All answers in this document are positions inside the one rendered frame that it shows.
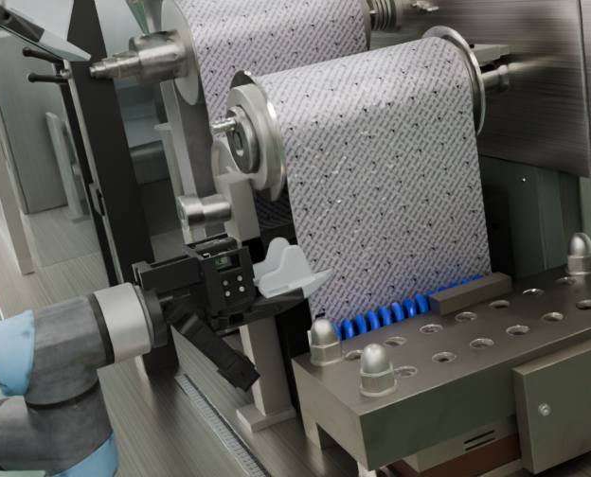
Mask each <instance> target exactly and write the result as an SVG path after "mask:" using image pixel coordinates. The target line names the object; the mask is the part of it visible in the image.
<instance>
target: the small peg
mask: <svg viewBox="0 0 591 477"><path fill-rule="evenodd" d="M208 128H209V131H210V133H211V134H212V135H214V134H218V133H223V132H229V131H234V130H236V121H235V119H234V118H233V117H229V118H228V119H223V120H218V121H216V122H214V121H213V122H210V123H209V124H208Z"/></svg>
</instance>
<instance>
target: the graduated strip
mask: <svg viewBox="0 0 591 477"><path fill-rule="evenodd" d="M173 379H174V380H175V382H176V383H177V384H178V385H179V387H180V388H181V389H182V391H183V392H184V393H185V394H186V396H187V397H188V399H189V400H190V401H191V402H192V404H193V405H194V406H195V408H196V409H197V410H198V411H199V413H200V414H201V415H202V417H203V418H204V419H205V420H206V422H207V423H208V425H209V426H210V427H211V428H212V430H213V431H214V432H215V433H216V434H217V435H218V436H219V438H220V439H221V440H222V441H223V443H224V444H225V446H226V447H227V448H228V449H229V451H230V452H231V453H232V455H233V456H234V457H235V458H236V460H237V461H238V462H239V464H240V465H241V466H242V468H243V469H244V470H245V472H246V473H247V474H248V475H249V477H274V476H273V475H272V474H271V472H270V471H269V470H268V469H267V468H266V466H265V465H264V464H263V463H262V462H261V460H260V459H259V458H258V457H257V455H256V454H255V453H254V452H252V450H251V449H250V448H249V447H248V446H247V444H246V443H245V442H244V441H243V439H242V438H241V437H240V436H239V434H238V433H237V432H236V431H235V430H234V428H233V427H232V426H231V425H230V424H229V422H228V421H227V420H226V419H225V418H224V416H223V415H222V414H221V413H220V411H219V410H218V409H217V408H216V407H215V405H214V404H213V403H212V402H211V401H210V399H209V398H208V397H207V396H206V394H205V393H204V392H203V391H202V390H201V388H200V387H199V386H198V385H197V384H196V382H195V381H194V380H193V379H192V378H191V376H190V375H189V374H188V373H185V374H182V375H179V376H176V377H173Z"/></svg>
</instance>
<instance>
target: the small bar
mask: <svg viewBox="0 0 591 477"><path fill-rule="evenodd" d="M507 292H512V286H511V278H510V276H508V275H506V274H502V273H500V272H497V273H494V274H489V275H486V276H483V277H480V278H478V279H475V280H473V281H470V282H467V283H464V284H461V285H458V286H455V287H453V288H450V289H447V290H444V291H439V292H436V293H433V294H430V295H428V297H429V304H430V310H432V311H434V312H435V313H437V314H439V315H444V314H447V313H450V312H453V311H455V310H458V309H463V308H466V307H469V306H471V305H474V304H476V303H479V302H482V301H485V300H488V299H491V298H494V297H496V296H498V295H501V294H504V293H507Z"/></svg>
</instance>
